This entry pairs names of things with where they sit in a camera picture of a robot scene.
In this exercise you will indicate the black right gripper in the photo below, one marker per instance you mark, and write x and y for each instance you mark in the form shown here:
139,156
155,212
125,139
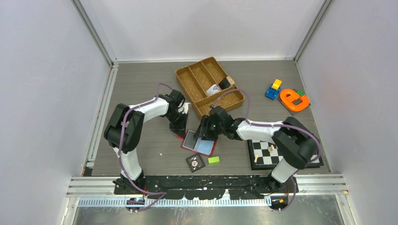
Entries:
206,121

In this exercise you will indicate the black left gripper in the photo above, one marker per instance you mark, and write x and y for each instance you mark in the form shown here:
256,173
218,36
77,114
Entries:
179,129

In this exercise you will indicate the red leather card holder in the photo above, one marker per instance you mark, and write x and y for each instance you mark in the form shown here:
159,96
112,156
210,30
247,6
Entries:
206,147

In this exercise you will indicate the black credit card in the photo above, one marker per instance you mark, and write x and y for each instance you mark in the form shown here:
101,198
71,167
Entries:
190,141

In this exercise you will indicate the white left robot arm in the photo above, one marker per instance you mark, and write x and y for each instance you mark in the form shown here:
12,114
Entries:
124,129

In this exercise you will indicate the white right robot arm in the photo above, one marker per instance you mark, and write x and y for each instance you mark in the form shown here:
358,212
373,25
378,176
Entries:
298,146

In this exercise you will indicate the green rectangular block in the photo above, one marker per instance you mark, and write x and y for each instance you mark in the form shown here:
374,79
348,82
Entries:
213,160

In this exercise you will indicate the poker chip in black case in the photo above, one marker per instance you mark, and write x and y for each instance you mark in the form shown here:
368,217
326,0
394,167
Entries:
195,162

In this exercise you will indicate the woven wicker divided tray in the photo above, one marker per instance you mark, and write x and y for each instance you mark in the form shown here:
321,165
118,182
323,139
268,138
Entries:
205,81

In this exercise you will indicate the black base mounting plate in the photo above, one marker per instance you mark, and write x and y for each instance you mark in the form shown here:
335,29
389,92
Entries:
205,187

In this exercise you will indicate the black white chessboard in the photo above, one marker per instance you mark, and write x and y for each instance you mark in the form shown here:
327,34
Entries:
266,160

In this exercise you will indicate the wooden chess piece upper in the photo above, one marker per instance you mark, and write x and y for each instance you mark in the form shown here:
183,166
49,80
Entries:
271,148

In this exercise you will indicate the blue toy brick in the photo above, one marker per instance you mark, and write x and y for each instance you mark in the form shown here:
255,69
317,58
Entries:
272,93

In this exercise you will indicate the yellow toy brick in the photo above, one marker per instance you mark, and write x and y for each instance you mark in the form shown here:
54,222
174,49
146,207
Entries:
276,85

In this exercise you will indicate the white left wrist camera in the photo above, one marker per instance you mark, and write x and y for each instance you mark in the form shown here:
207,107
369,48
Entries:
185,108

